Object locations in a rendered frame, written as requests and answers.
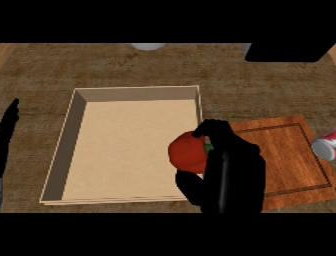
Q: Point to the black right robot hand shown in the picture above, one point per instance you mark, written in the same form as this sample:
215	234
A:
235	173

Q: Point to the wooden cutting board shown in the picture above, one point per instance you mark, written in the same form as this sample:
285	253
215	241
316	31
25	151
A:
289	160

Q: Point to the cardboard box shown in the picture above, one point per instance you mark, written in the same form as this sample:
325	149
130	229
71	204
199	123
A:
127	146

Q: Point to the red and white can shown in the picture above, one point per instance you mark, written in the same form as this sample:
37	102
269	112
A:
332	144

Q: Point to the black appliance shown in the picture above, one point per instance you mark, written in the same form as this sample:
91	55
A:
286	52

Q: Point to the pale grey round object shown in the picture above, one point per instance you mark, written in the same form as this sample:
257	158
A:
147	46

